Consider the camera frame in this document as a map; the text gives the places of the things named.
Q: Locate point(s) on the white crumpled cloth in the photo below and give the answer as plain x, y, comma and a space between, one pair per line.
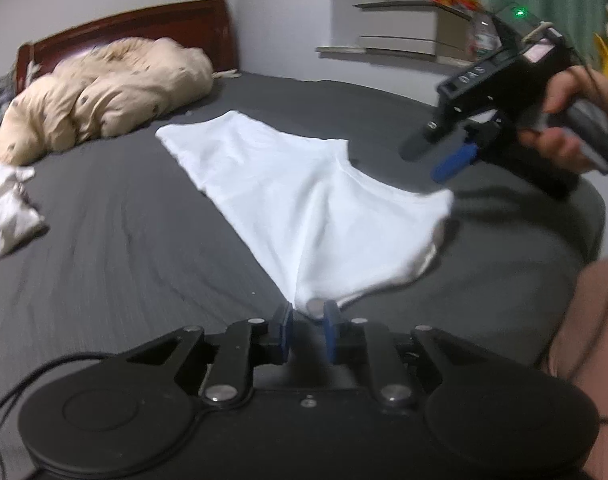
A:
8, 210

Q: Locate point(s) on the white t-shirt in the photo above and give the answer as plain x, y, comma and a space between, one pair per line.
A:
294, 200

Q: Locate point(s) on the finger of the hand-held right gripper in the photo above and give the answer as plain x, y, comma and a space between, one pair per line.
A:
424, 142
454, 162

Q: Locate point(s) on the clear water bottle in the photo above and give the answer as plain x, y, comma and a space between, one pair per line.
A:
484, 35

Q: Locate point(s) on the beige duvet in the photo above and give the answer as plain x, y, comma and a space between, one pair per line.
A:
108, 90

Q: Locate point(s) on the bed with grey sheet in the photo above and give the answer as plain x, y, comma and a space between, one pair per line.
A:
133, 240

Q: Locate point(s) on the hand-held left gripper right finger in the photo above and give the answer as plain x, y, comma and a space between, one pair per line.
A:
331, 335

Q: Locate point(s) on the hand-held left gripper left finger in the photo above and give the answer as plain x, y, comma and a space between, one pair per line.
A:
287, 332

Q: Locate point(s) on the dark wooden headboard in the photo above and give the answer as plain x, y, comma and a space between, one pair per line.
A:
133, 17

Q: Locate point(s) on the person's right hand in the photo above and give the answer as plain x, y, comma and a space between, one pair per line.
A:
559, 147

